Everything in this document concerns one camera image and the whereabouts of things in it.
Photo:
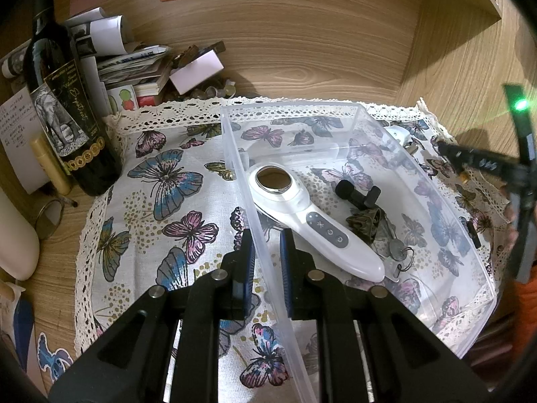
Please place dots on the butterfly print lace tablecloth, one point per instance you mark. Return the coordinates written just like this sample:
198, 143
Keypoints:
168, 184

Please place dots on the cream cylinder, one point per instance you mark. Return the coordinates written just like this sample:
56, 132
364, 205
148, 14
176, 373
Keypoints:
16, 243

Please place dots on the pink and white notepad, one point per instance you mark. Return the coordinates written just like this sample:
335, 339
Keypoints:
195, 73

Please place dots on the small round mirror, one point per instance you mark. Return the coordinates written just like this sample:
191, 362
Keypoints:
49, 218

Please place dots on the pile of small trinkets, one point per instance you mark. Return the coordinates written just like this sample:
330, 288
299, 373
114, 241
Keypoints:
214, 90

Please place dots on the black plastic clip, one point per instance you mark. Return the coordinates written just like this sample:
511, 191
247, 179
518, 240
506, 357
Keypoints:
472, 233

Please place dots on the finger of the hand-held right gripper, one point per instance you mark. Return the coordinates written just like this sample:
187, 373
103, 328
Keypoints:
474, 159

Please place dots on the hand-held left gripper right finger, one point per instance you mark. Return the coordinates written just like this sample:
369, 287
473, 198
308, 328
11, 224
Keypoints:
287, 268

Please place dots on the white handheld facial massager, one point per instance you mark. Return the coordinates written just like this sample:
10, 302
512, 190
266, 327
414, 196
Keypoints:
319, 226

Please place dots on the small black clip microphone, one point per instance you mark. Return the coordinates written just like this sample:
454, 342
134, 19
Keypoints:
356, 195

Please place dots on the rolled printed papers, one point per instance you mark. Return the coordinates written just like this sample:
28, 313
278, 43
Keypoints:
105, 33

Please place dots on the small white charger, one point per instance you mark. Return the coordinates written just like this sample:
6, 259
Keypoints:
398, 134

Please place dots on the person's right forearm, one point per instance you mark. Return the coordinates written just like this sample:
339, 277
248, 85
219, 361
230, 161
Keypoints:
526, 323

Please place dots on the dark wine bottle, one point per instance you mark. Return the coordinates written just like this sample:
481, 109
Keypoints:
54, 71

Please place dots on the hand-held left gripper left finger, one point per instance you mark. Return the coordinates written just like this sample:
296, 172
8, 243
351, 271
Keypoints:
245, 268

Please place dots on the white handwritten paper note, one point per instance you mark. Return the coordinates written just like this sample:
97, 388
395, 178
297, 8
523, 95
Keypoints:
16, 134

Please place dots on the gold tube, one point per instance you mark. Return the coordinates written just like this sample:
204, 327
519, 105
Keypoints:
48, 163

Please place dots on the clear plastic storage bin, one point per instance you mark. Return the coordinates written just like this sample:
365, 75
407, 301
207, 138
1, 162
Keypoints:
457, 260

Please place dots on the stack of books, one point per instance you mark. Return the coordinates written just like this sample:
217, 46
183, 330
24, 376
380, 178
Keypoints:
134, 67

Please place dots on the blue cartoon sticker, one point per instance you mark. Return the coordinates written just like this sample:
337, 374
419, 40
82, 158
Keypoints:
52, 359

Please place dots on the person's right hand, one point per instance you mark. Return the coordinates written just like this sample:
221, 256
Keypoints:
512, 231

